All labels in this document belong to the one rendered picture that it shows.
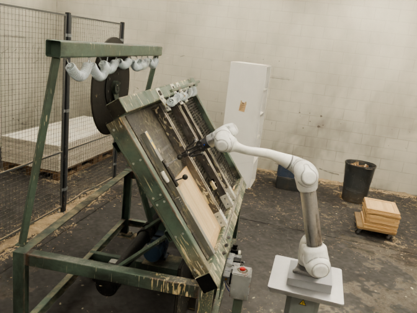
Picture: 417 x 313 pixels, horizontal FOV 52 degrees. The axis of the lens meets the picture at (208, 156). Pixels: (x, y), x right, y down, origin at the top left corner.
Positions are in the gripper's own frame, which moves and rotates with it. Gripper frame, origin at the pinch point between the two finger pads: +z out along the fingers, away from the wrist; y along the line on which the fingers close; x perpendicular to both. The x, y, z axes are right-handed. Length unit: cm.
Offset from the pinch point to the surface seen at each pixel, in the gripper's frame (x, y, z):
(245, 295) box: 36, -92, -2
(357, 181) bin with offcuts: -428, -214, -101
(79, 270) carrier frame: 35, -33, 90
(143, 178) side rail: 35.6, 2.3, 17.9
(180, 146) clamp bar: -37.7, 2.9, 10.5
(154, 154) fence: 11.0, 10.2, 12.9
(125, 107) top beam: 35, 45, 5
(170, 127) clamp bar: -37.7, 19.6, 9.2
